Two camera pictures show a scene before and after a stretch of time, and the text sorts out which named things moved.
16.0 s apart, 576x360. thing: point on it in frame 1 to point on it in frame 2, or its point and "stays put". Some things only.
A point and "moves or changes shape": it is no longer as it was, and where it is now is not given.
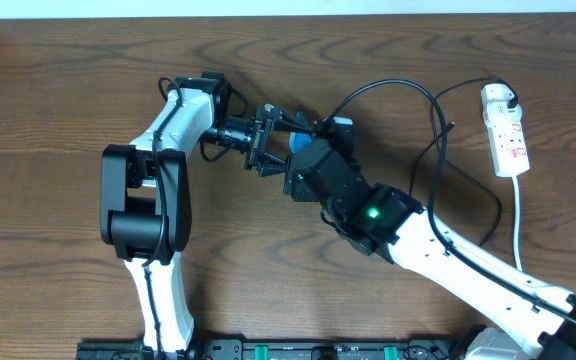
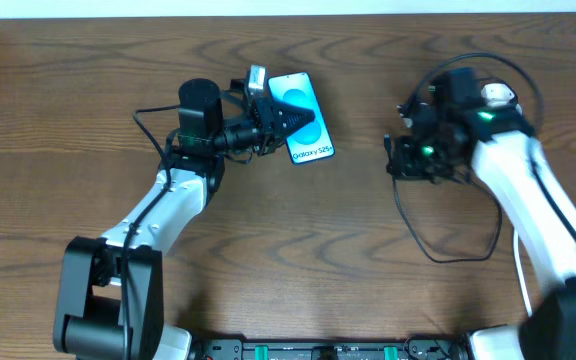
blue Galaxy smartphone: x=298 y=141 moves or changes shape
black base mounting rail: x=280 y=349 stays put
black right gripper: x=297 y=170 to x=413 y=165
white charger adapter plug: x=494 y=101 stays put
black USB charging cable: x=437 y=142 moves or changes shape
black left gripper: x=259 y=138 to x=268 y=125
